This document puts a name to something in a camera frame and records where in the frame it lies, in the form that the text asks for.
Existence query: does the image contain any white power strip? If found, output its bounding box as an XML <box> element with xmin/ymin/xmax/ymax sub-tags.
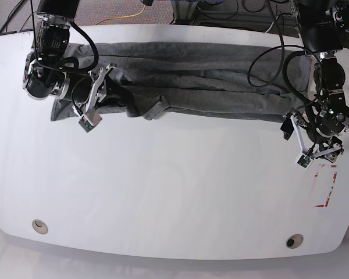
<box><xmin>333</xmin><ymin>10</ymin><xmax>343</xmax><ymax>22</ymax></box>

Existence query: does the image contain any red tape rectangle marking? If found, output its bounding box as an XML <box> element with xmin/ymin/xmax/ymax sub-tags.
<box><xmin>311</xmin><ymin>164</ymin><xmax>338</xmax><ymax>208</ymax></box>

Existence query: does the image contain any table cable grommet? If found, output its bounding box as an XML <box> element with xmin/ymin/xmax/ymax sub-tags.
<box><xmin>32</xmin><ymin>219</ymin><xmax>48</xmax><ymax>235</ymax></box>
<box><xmin>286</xmin><ymin>234</ymin><xmax>304</xmax><ymax>249</ymax></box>

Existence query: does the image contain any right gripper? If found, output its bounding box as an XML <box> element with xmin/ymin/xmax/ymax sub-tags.
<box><xmin>56</xmin><ymin>63</ymin><xmax>134</xmax><ymax>116</ymax></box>

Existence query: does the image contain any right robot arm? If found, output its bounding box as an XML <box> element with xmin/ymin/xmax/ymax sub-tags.
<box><xmin>23</xmin><ymin>1</ymin><xmax>139</xmax><ymax>117</ymax></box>

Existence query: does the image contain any aluminium frame stand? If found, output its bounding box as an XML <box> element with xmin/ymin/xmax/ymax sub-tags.
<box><xmin>170</xmin><ymin>0</ymin><xmax>201</xmax><ymax>25</ymax></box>

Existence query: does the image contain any left table cable grommet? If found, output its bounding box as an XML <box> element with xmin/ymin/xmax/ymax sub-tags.
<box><xmin>32</xmin><ymin>219</ymin><xmax>48</xmax><ymax>235</ymax></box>

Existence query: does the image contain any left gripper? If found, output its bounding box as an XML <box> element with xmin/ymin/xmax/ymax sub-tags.
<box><xmin>280</xmin><ymin>110</ymin><xmax>344</xmax><ymax>162</ymax></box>

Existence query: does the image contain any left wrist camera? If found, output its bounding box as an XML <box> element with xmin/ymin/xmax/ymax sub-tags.
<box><xmin>295</xmin><ymin>153</ymin><xmax>313</xmax><ymax>169</ymax></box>

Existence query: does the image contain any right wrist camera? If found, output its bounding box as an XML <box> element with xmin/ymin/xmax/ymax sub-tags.
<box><xmin>78</xmin><ymin>111</ymin><xmax>102</xmax><ymax>133</ymax></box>

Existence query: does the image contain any grey t-shirt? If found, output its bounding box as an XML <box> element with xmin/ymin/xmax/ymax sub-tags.
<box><xmin>49</xmin><ymin>42</ymin><xmax>314</xmax><ymax>125</ymax></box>

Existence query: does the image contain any right table cable grommet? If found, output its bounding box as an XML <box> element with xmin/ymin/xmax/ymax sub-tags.
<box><xmin>286</xmin><ymin>234</ymin><xmax>304</xmax><ymax>249</ymax></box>

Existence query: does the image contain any yellow cable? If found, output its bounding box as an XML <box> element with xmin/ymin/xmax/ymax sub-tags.
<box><xmin>96</xmin><ymin>4</ymin><xmax>147</xmax><ymax>26</ymax></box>

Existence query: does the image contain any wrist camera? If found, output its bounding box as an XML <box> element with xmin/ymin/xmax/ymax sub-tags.
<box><xmin>78</xmin><ymin>111</ymin><xmax>102</xmax><ymax>133</ymax></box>
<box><xmin>295</xmin><ymin>153</ymin><xmax>313</xmax><ymax>169</ymax></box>

